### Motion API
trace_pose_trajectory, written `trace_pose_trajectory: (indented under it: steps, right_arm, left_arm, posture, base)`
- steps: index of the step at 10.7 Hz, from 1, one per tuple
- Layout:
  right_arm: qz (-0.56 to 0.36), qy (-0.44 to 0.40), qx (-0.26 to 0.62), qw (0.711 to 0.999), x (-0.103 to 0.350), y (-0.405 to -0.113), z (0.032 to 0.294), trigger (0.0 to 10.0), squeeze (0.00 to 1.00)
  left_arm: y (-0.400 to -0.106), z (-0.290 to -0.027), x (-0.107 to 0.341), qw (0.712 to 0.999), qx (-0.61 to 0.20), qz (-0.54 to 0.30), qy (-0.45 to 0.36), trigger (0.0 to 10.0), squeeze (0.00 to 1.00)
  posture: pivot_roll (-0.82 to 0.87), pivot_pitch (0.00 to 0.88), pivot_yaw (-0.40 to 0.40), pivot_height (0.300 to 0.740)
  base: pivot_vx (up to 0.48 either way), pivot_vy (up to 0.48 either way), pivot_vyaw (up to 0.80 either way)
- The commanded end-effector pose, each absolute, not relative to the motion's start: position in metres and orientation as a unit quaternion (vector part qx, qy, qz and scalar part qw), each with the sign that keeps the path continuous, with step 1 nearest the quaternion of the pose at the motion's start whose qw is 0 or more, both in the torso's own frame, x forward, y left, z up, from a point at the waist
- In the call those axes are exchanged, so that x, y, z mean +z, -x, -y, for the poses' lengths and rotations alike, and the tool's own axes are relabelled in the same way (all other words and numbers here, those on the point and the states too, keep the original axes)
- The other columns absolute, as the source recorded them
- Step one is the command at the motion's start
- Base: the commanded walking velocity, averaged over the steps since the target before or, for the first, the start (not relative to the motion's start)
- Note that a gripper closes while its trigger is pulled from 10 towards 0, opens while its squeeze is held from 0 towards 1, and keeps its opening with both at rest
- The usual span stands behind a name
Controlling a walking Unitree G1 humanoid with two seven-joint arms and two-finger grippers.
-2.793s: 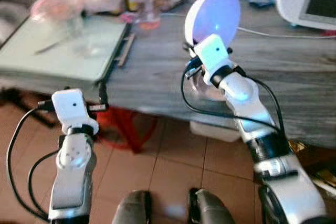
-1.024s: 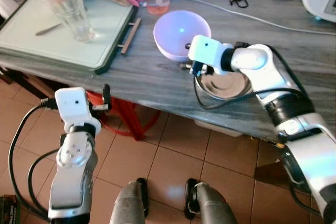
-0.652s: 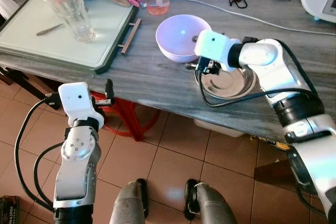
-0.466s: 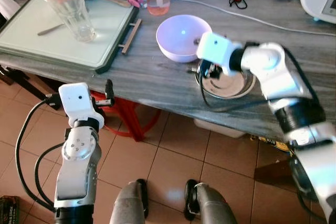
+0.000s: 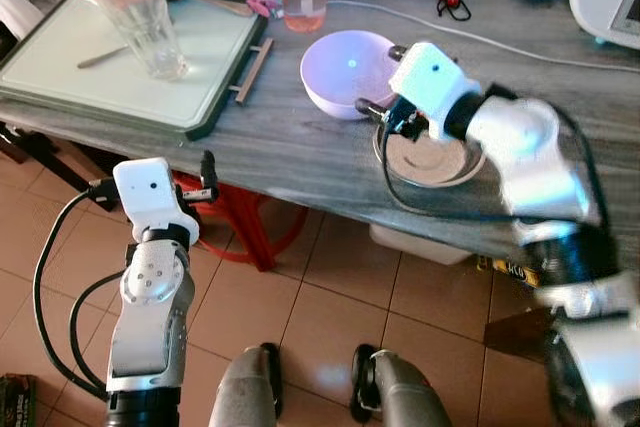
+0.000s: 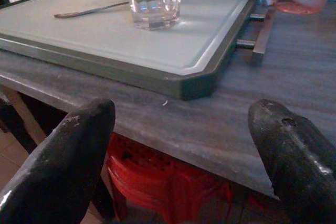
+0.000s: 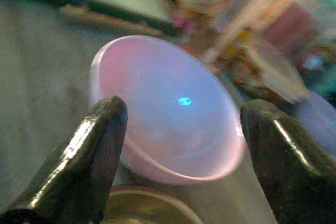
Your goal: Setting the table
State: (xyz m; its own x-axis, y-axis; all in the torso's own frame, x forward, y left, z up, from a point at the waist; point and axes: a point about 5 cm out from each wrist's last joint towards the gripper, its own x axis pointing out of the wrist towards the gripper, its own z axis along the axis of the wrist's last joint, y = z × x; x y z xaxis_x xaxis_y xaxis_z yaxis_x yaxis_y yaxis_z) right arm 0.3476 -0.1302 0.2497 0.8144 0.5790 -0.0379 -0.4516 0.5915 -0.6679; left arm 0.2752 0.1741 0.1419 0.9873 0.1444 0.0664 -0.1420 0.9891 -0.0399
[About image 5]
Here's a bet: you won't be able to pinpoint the clear drinking glass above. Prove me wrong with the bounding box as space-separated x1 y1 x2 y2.
73 0 192 82

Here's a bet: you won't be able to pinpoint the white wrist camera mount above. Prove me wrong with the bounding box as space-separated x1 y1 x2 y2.
388 43 482 144
112 158 201 245

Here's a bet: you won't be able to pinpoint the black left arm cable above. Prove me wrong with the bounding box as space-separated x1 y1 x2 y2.
32 179 129 400

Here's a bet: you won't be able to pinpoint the red plastic stool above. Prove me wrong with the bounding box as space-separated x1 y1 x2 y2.
170 172 310 274

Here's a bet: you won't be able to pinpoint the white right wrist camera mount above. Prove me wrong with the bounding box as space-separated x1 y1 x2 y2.
388 43 482 144

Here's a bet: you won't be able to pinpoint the grey robot leg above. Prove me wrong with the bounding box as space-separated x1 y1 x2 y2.
208 344 284 427
349 344 457 427

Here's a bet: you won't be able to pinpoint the grey right robot leg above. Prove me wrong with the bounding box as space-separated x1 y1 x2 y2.
349 344 457 427

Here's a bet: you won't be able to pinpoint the white box under table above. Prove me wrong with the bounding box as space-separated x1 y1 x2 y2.
367 223 477 267

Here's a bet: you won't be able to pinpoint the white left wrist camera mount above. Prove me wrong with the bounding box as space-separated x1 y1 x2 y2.
112 158 201 245

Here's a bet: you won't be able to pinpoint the pink scissors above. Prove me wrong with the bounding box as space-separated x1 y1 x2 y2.
246 0 285 19

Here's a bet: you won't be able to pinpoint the round metal plate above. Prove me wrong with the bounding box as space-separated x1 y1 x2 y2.
374 121 489 189

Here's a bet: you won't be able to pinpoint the dark printed box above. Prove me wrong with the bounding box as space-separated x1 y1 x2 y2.
0 374 37 427

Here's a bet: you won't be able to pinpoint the yellow black carton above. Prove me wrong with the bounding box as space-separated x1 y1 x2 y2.
474 254 542 289

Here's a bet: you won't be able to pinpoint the pale green serving tray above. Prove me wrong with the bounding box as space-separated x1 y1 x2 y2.
0 0 275 142

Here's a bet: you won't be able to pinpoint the white power cable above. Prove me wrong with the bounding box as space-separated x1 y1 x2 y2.
325 0 640 75

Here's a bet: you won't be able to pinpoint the white lavender bowl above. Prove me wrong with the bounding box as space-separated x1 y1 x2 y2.
300 30 407 122

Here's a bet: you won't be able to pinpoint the grey left robot leg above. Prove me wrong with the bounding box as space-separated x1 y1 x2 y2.
208 344 284 427

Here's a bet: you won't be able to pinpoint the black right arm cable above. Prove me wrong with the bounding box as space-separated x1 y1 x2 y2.
379 119 526 225

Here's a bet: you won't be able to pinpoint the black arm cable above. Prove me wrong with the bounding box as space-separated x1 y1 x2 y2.
379 119 526 225
32 179 129 400

